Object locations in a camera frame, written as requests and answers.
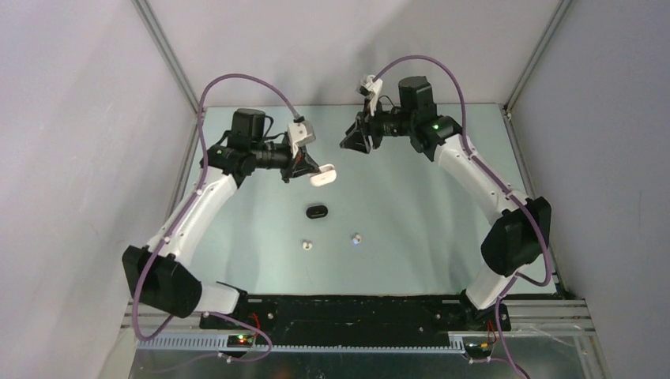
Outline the controller board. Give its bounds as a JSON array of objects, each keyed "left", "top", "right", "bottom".
[
  {"left": 226, "top": 334, "right": 255, "bottom": 349},
  {"left": 464, "top": 342, "right": 497, "bottom": 362}
]

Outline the purple cable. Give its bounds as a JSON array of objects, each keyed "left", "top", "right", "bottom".
[
  {"left": 131, "top": 73, "right": 301, "bottom": 364},
  {"left": 374, "top": 55, "right": 554, "bottom": 379}
]

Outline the white earbud charging case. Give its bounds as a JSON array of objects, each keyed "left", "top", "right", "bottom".
[{"left": 309, "top": 163, "right": 337, "bottom": 187}]

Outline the aluminium frame rail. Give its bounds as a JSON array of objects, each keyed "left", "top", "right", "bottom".
[{"left": 138, "top": 295, "right": 595, "bottom": 354}]

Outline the left controller board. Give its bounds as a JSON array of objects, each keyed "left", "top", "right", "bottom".
[{"left": 226, "top": 334, "right": 255, "bottom": 349}]

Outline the right controller board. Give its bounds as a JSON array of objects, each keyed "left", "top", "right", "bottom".
[{"left": 464, "top": 342, "right": 497, "bottom": 362}]

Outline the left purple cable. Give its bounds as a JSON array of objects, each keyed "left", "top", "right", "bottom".
[{"left": 131, "top": 73, "right": 301, "bottom": 364}]

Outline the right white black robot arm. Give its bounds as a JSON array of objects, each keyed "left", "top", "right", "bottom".
[{"left": 340, "top": 75, "right": 551, "bottom": 330}]

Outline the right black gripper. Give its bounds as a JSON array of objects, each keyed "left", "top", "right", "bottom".
[{"left": 340, "top": 97, "right": 415, "bottom": 155}]

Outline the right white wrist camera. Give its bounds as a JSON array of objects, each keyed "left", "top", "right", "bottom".
[{"left": 358, "top": 75, "right": 383, "bottom": 116}]

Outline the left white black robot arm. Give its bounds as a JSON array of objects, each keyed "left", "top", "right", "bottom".
[{"left": 122, "top": 108, "right": 321, "bottom": 329}]

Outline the black earbud charging case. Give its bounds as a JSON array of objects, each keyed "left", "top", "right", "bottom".
[{"left": 305, "top": 205, "right": 329, "bottom": 220}]

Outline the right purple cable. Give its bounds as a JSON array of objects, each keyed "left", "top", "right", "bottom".
[{"left": 374, "top": 55, "right": 554, "bottom": 379}]

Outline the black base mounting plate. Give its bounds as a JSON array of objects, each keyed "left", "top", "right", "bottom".
[{"left": 232, "top": 295, "right": 511, "bottom": 348}]

